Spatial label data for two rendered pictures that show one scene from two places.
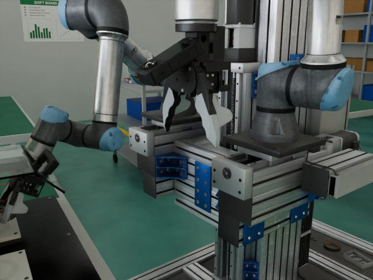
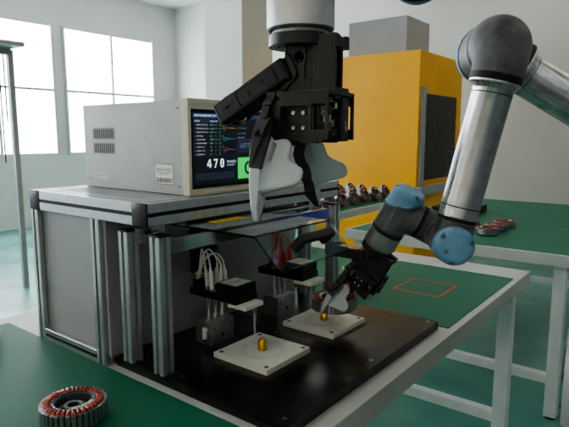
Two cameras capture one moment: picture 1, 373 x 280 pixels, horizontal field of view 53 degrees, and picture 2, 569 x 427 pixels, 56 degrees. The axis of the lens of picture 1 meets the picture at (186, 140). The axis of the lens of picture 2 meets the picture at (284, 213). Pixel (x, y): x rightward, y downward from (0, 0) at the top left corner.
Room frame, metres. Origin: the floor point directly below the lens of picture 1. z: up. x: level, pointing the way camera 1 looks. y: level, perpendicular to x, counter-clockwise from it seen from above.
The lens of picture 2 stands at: (0.41, -0.57, 1.24)
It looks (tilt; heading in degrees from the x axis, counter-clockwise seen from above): 8 degrees down; 67
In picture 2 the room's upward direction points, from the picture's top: straight up
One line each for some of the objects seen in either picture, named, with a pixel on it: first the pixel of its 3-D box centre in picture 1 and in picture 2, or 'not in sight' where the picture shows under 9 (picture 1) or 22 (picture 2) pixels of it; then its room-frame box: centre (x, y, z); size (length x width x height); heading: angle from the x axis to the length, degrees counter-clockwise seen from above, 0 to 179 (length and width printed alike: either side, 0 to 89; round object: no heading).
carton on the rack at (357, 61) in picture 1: (360, 64); not in sight; (6.98, -3.22, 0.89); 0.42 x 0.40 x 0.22; 32
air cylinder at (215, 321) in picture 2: not in sight; (215, 328); (0.71, 0.59, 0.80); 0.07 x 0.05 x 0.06; 30
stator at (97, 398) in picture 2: not in sight; (74, 407); (0.40, 0.38, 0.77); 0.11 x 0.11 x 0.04
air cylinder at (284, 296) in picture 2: not in sight; (279, 302); (0.92, 0.71, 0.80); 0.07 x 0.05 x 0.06; 30
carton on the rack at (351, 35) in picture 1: (358, 36); not in sight; (7.08, -3.17, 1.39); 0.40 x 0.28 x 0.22; 120
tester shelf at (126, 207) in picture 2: not in sight; (198, 193); (0.73, 0.80, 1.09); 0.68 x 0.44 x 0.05; 30
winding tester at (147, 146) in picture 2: not in sight; (201, 145); (0.74, 0.81, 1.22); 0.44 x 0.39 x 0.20; 30
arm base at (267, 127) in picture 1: (275, 121); not in sight; (1.11, -0.27, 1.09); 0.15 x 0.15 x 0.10
